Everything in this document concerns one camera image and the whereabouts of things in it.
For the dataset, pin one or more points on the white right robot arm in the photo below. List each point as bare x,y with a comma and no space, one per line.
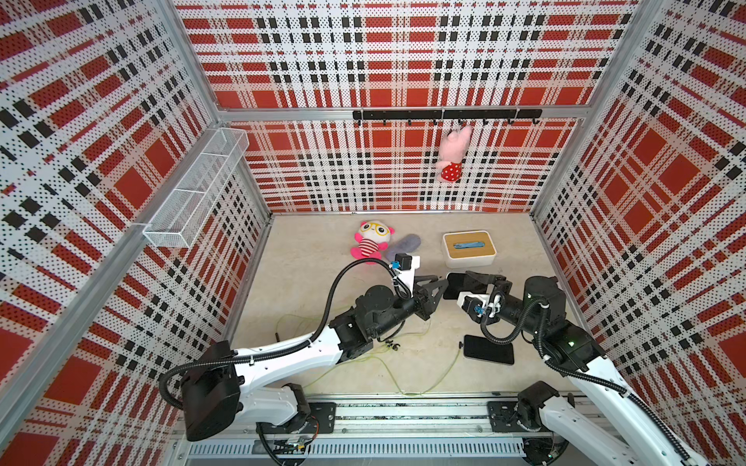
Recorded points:
641,437

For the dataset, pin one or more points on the black hook rail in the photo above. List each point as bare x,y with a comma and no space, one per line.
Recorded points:
509,115

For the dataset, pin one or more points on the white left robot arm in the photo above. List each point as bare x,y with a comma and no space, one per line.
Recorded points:
227,385

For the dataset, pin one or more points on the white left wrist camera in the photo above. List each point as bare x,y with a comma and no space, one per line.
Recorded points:
405,267

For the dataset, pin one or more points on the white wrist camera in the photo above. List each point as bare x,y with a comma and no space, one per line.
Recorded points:
477,306
405,267

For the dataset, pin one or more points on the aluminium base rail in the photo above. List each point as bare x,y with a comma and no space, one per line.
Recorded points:
434,429

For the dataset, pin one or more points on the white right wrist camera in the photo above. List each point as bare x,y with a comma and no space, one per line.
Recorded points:
477,306

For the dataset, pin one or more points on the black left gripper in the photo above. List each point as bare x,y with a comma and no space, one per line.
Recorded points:
427,306

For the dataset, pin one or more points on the purple smartphone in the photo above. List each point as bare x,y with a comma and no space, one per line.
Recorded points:
480,348

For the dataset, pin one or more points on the pink pig plush toy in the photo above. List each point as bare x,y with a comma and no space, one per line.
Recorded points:
451,155

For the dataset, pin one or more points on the grey glasses case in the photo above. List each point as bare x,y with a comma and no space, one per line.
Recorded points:
405,245

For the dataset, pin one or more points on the pink white plush toy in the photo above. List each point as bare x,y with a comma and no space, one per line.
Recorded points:
373,238

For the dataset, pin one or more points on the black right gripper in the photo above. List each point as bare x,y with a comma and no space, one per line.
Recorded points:
500,286

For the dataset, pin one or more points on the white wooden tissue box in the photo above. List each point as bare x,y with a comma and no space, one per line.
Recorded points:
468,249

